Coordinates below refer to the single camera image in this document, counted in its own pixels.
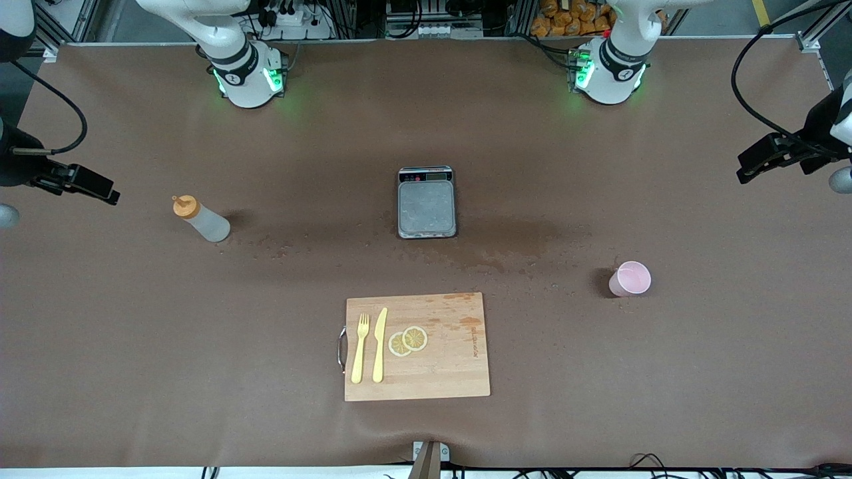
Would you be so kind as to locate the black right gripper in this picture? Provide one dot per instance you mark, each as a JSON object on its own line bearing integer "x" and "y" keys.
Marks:
{"x": 14, "y": 166}

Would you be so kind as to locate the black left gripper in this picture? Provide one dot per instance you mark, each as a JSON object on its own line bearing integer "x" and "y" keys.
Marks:
{"x": 816, "y": 130}

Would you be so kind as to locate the clear sauce bottle orange cap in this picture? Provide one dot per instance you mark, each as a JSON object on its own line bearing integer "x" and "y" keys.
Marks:
{"x": 206, "y": 223}

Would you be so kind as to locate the pink plastic cup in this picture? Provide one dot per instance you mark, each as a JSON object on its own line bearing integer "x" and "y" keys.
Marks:
{"x": 629, "y": 279}

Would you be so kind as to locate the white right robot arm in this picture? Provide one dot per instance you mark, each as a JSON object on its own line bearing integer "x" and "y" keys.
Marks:
{"x": 243, "y": 73}

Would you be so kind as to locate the orange snack bags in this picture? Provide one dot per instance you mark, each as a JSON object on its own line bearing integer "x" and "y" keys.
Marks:
{"x": 572, "y": 20}

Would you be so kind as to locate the white power strip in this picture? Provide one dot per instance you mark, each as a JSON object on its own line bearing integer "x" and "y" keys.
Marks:
{"x": 299, "y": 16}

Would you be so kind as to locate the brown table cover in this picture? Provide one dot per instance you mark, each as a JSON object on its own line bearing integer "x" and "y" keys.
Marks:
{"x": 599, "y": 372}

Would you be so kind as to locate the yellow plastic fork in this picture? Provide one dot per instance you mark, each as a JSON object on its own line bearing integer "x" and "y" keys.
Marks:
{"x": 359, "y": 352}

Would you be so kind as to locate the yellow plastic knife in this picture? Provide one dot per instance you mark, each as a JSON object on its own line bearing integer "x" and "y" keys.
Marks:
{"x": 379, "y": 346}

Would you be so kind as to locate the steel digital kitchen scale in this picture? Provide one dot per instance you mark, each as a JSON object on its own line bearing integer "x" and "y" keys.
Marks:
{"x": 426, "y": 206}

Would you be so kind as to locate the lemon slice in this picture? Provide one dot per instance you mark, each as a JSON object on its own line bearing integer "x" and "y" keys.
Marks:
{"x": 397, "y": 346}
{"x": 416, "y": 338}

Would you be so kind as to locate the black equipment box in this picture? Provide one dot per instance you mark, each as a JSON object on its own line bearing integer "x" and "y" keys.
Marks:
{"x": 432, "y": 10}

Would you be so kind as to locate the wooden cutting board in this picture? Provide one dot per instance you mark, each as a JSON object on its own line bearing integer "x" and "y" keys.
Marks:
{"x": 452, "y": 366}

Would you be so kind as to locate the aluminium frame rail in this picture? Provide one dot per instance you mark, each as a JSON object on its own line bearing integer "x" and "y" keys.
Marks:
{"x": 809, "y": 43}
{"x": 53, "y": 53}

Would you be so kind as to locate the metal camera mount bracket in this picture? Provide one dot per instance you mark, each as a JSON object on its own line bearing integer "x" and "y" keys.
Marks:
{"x": 429, "y": 459}

